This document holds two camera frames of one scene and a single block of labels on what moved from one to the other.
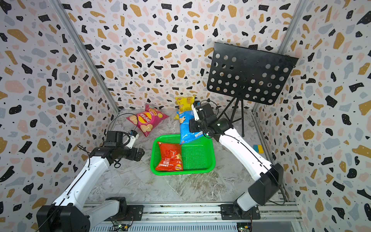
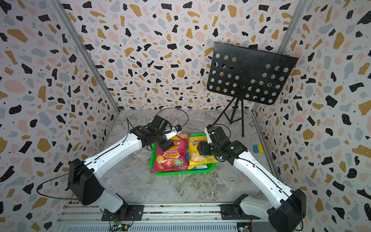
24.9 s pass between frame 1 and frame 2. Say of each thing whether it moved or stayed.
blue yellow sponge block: stayed
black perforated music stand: stayed
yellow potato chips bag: moved
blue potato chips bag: moved
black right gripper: moved
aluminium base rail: stayed
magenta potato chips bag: moved
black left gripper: moved
